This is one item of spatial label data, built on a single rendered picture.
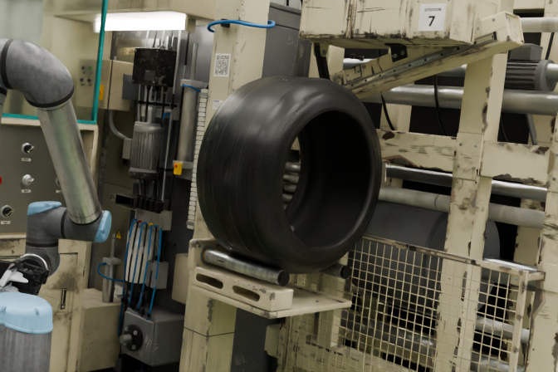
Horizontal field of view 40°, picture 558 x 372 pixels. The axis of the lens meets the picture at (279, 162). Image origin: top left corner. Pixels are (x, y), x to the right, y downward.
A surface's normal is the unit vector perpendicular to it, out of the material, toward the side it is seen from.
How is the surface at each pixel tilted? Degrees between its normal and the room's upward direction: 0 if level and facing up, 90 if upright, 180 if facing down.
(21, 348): 89
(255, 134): 68
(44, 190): 90
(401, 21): 90
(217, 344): 90
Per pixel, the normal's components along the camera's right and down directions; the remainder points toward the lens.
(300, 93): 0.29, -0.58
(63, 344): 0.71, 0.11
